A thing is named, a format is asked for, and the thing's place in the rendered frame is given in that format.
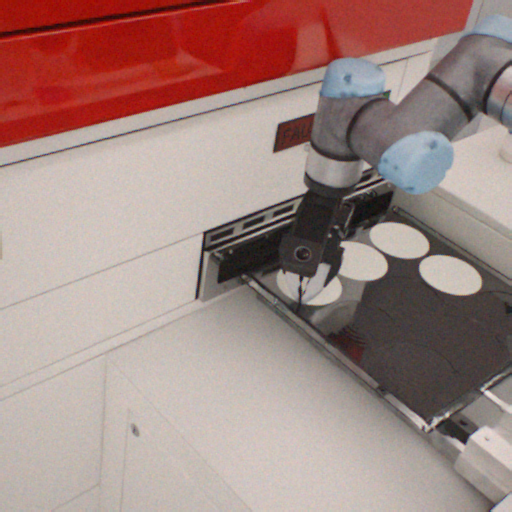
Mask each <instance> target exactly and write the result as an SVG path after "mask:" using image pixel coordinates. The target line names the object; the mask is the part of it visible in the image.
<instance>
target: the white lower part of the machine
mask: <svg viewBox="0 0 512 512"><path fill-rule="evenodd" d="M249 288H250V287H248V288H245V289H243V290H241V291H244V290H246V289H249ZM241 291H238V292H236V293H234V294H232V295H230V296H233V295H235V294H237V293H239V292H241ZM230 296H226V297H224V298H222V299H220V300H218V302H215V303H213V304H210V305H208V306H206V307H203V308H201V309H199V310H197V311H195V312H191V313H189V314H187V315H185V316H183V317H180V319H178V320H175V321H173V322H171V323H168V324H166V325H164V326H162V327H160V328H156V329H154V330H152V331H150V332H148V333H145V334H143V336H140V337H138V338H136V339H133V340H131V341H129V342H127V343H124V344H121V345H119V346H117V347H115V348H113V349H110V350H107V352H105V353H103V354H101V355H98V356H96V357H93V358H91V359H89V360H86V361H84V362H82V363H80V364H77V365H74V367H72V368H70V369H68V370H66V371H62V372H60V373H58V374H56V375H54V376H51V377H48V378H46V379H44V381H42V382H39V383H37V384H34V385H32V386H30V387H27V388H25V389H23V390H20V391H18V392H15V394H13V395H11V396H9V397H6V398H3V399H1V400H0V512H99V497H100V473H101V468H102V450H103V427H104V404H105V380H106V357H105V354H106V353H108V352H112V350H114V349H116V348H118V347H120V346H123V345H126V344H128V343H130V342H132V341H135V340H137V339H139V338H141V337H144V336H147V334H149V333H151V332H153V331H155V330H158V329H161V328H163V327H165V326H167V325H169V324H172V323H174V322H177V321H179V320H181V319H183V318H184V317H186V316H188V315H190V314H192V313H196V312H198V311H200V310H202V309H204V308H207V307H209V306H212V305H214V304H216V303H219V302H221V300H223V299H225V298H227V297H230Z"/></svg>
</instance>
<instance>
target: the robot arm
mask: <svg viewBox="0 0 512 512"><path fill-rule="evenodd" d="M385 82H386V75H385V73H384V71H383V69H382V68H379V67H378V66H377V65H375V63H373V62H370V61H368V60H363V59H359V58H339V59H336V60H334V61H331V63H330V64H329V65H328V66H327V68H326V71H325V74H324V79H323V83H322V87H321V89H320V90H319V95H320V96H319V101H318V106H316V112H315V117H314V121H313V127H312V132H311V137H310V144H309V145H308V144H306V145H305V146H304V150H305V151H307V152H309V153H308V155H307V159H306V164H305V174H304V183H305V185H306V186H307V187H308V188H309V189H308V190H307V191H306V194H305V196H304V198H303V200H302V201H300V203H299V205H298V207H297V208H296V212H295V218H292V219H291V220H290V222H289V224H290V225H291V226H292V227H291V230H290V231H289V230H285V231H284V232H282V239H281V241H280V244H279V248H278V257H279V261H280V266H281V270H282V274H285V278H286V282H287V285H288V288H289V290H290V292H291V294H292V296H293V297H294V299H295V302H296V303H300V304H302V305H304V304H306V303H308V302H310V300H311V299H313V298H314V297H315V296H316V295H317V294H320V293H321V292H322V290H323V289H324V288H326V287H327V286H328V285H329V284H330V281H331V280H332V279H333V278H334V277H335V276H336V275H338V273H339V271H340V269H341V267H342V263H343V260H344V256H343V254H344V252H345V248H343V246H340V245H341V243H342V240H343V241H344V239H345V237H346V235H347V232H348V227H349V223H350V220H351V216H352V211H353V207H355V203H351V202H348V201H345V200H344V198H346V197H349V196H351V195H352V193H353V192H355V191H356V187H357V183H358V182H359V181H360V179H361V174H362V170H363V166H364V163H365V162H366V163H367V164H368V165H369V166H372V167H373V168H374V169H375V170H377V171H378V172H379V174H380V175H381V176H382V178H383V179H385V180H386V181H389V182H392V183H394V184H395V185H397V186H398V187H399V188H401V189H402V190H405V191H406V192H408V193H412V194H421V193H425V192H428V191H430V190H431V189H433V188H434V187H437V186H438V185H439V184H440V183H441V182H442V181H443V179H444V178H445V176H446V175H445V173H446V171H447V170H449V169H451V168H452V166H453V161H454V155H455V153H454V148H453V145H452V143H451V141H452V140H453V139H454V138H455V137H456V136H457V135H458V134H459V133H460V131H461V130H463V129H464V128H465V127H466V126H467V125H468V124H469V123H470V122H471V121H472V120H473V119H474V118H475V116H477V115H478V114H479V113H480V112H482V113H483V114H485V115H486V116H488V117H491V118H493V120H494V121H496V122H497V123H499V124H500V125H502V126H503V127H506V128H507V129H509V130H510V131H512V19H510V18H508V17H505V16H503V15H499V14H491V15H488V16H486V17H484V19H483V20H482V21H481V22H479V23H478V24H477V25H475V26H474V27H473V28H472V29H471V31H470V32H469V33H466V34H464V35H463V36H462V37H461V38H460V39H459V40H458V44H457V45H456V46H454V47H453V48H452V49H451V50H450V51H449V52H448V53H447V54H446V56H445V57H444V58H443V59H441V60H440V61H439V62H438V63H437V64H436V65H435V66H434V67H433V69H432V70H431V71H430V72H429V73H427V74H426V75H425V76H424V77H423V78H422V79H421V80H420V81H419V83H418V84H417V85H416V86H415V87H413V88H412V89H411V90H410V91H409V92H408V93H407V94H406V95H405V97H404V98H403V99H402V100H401V102H399V103H398V104H397V105H396V104H395V103H393V102H392V101H390V100H389V99H387V98H386V97H384V96H382V92H384V91H385V89H386V87H385ZM347 205H348V206H349V207H350V208H349V210H348V208H346V207H344V206H347ZM343 233H344V234H343ZM304 277H307V278H309V279H308V281H307V285H306V290H305V291H304V293H303V290H302V282H303V279H304ZM302 293H303V295H302Z"/></svg>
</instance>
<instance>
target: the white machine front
mask: <svg viewBox="0 0 512 512"><path fill-rule="evenodd" d="M436 39H437V37H436V38H432V40H428V41H423V42H419V43H415V44H410V45H406V46H402V47H398V48H393V49H389V51H385V52H381V53H376V54H372V55H368V56H365V57H360V58H359V59H363V60H368V61H370V62H373V63H375V65H377V66H378V67H379V68H382V69H383V71H384V73H385V75H386V82H385V87H386V89H385V91H384V92H382V94H386V93H389V92H390V93H389V98H388V99H389V100H390V101H392V102H393V103H395V104H396V105H397V104H398V103H399V102H401V100H402V99H403V98H404V97H405V95H406V94H407V93H408V92H409V91H410V90H411V89H412V88H413V87H415V86H416V85H417V84H418V83H419V81H420V80H421V79H422V78H423V77H424V76H425V75H426V73H427V69H429V65H430V61H431V58H432V53H433V51H432V50H433V49H434V47H435V43H436ZM326 68H327V66H326V67H322V68H318V69H313V70H309V71H305V72H301V73H296V74H293V75H289V77H285V78H280V79H276V80H272V81H268V82H263V83H259V84H255V85H251V86H246V87H242V88H238V89H234V90H229V92H225V93H221V94H218V95H214V96H209V97H205V98H201V99H197V100H192V101H188V102H184V103H180V104H175V105H171V106H167V107H163V108H158V109H154V111H150V112H147V113H142V114H138V115H134V116H130V117H125V118H121V119H117V120H113V121H108V122H104V123H100V124H96V125H91V126H87V127H83V128H78V129H75V131H71V132H67V133H62V134H58V135H54V136H50V137H45V138H41V139H37V140H32V141H28V142H24V143H19V144H15V145H11V146H7V147H3V148H0V400H1V399H3V398H6V397H9V396H11V395H13V394H15V392H18V391H20V390H23V389H25V388H27V387H30V386H32V385H34V384H37V383H39V382H42V381H44V379H46V378H48V377H51V376H54V375H56V374H58V373H60V372H62V371H66V370H68V369H70V368H72V367H74V365H77V364H80V363H82V362H84V361H86V360H89V359H91V358H93V357H96V356H98V355H101V354H103V353H105V352H107V350H110V349H113V348H115V347H117V346H119V345H121V344H124V343H127V342H129V341H131V340H133V339H136V338H138V337H140V336H143V334H145V333H148V332H150V331H152V330H154V329H156V328H160V327H162V326H164V325H166V324H168V323H171V322H173V321H175V320H178V319H180V317H183V316H185V315H187V314H189V313H191V312H195V311H197V310H199V309H201V308H203V307H206V306H208V305H210V304H213V303H215V302H218V300H220V299H222V298H224V297H226V296H230V295H232V294H234V293H236V292H238V291H241V290H243V289H245V288H248V287H249V286H248V285H242V286H240V287H238V288H235V289H233V290H231V291H228V292H226V293H223V294H221V295H219V296H217V297H214V298H212V299H209V300H207V302H205V303H202V302H201V300H200V299H199V298H197V297H196V294H197V287H198V278H199V270H200V261H201V254H202V250H203V249H204V240H205V233H207V232H210V231H213V230H216V228H219V227H221V226H224V225H226V224H230V223H233V222H235V221H238V220H240V219H243V218H246V217H249V216H252V215H254V214H257V213H260V212H262V210H266V209H268V208H271V207H274V206H276V205H279V204H281V203H285V202H288V201H290V200H293V199H295V198H298V197H302V196H304V195H305V194H306V191H307V190H308V189H309V188H308V187H307V186H306V185H305V183H304V174H305V164H306V159H307V155H308V153H309V152H307V151H305V150H304V146H305V145H306V144H308V145H309V144H310V139H309V140H306V142H303V143H299V144H296V145H293V146H290V147H287V148H284V149H280V150H277V144H278V138H279V132H280V127H281V126H285V125H288V123H291V122H295V121H298V120H302V119H305V118H309V117H312V116H315V112H316V106H318V101H319V96H320V95H319V90H320V89H321V87H322V83H323V79H324V74H325V71H326ZM276 150H277V151H276ZM280 241H281V239H279V240H277V241H275V242H272V243H270V244H267V245H264V246H262V248H259V249H257V250H255V251H252V252H250V253H246V254H244V255H242V256H239V257H237V258H235V259H232V260H230V261H226V262H224V263H222V264H220V267H219V272H218V276H220V275H222V274H224V273H227V272H230V271H232V270H235V269H237V268H239V267H242V266H244V264H246V263H250V262H252V261H254V260H256V259H259V258H261V257H263V256H267V255H269V254H271V253H274V252H276V251H278V248H279V244H280Z"/></svg>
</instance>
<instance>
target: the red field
mask: <svg viewBox="0 0 512 512"><path fill-rule="evenodd" d="M314 117H315V116H312V117H309V118H305V119H302V120H298V121H295V122H291V123H288V125H285V126H281V127H280V132H279V138H278V144H277V150H280V149H284V148H287V147H290V146H293V145H296V144H299V143H303V142H306V140H309V139H310V137H311V132H312V127H313V121H314ZM277 150H276V151H277Z"/></svg>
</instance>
